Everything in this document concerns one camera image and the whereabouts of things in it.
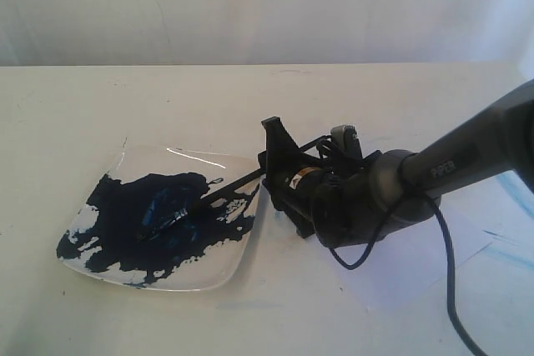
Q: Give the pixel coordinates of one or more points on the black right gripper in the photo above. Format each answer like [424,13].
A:
[329,200]

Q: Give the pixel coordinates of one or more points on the white paper sheet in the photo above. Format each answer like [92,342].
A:
[403,265]

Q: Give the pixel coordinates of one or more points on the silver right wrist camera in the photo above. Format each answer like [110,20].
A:
[346,139]

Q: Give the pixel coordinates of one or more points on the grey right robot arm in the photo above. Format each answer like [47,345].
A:
[403,184]

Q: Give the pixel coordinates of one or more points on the black paintbrush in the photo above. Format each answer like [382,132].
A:
[217,193]

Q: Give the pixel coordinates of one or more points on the white plate with blue paint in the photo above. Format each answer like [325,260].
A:
[132,229]

